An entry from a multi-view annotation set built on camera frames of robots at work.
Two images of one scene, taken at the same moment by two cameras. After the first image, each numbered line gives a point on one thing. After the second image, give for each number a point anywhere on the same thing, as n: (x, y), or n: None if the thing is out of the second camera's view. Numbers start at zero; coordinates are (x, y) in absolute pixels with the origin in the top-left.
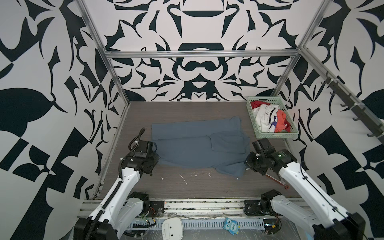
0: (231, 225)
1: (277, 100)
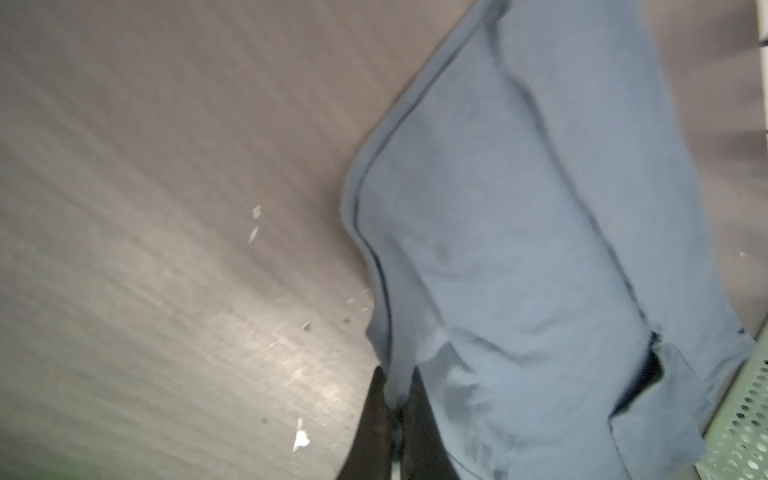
0: None
1: (737, 447)
